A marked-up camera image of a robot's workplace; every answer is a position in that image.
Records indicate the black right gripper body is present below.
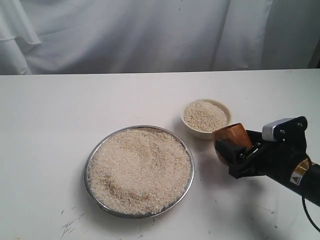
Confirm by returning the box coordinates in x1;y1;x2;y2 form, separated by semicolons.
228;116;312;180

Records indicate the brown wooden cup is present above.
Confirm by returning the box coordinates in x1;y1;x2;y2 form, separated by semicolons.
212;123;253;166

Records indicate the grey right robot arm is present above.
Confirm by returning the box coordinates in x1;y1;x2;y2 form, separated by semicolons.
212;116;320;205

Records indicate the cream ceramic bowl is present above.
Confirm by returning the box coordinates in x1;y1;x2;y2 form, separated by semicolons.
181;98;232;140

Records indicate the round steel rice tray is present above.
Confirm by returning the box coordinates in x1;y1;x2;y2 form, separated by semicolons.
83;125;195;219

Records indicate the white backdrop curtain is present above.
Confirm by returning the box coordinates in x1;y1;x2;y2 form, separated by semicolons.
0;0;320;75

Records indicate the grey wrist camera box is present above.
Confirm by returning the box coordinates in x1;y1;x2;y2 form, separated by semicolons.
261;118;295;142

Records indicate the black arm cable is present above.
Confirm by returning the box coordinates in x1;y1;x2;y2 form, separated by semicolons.
301;194;320;231

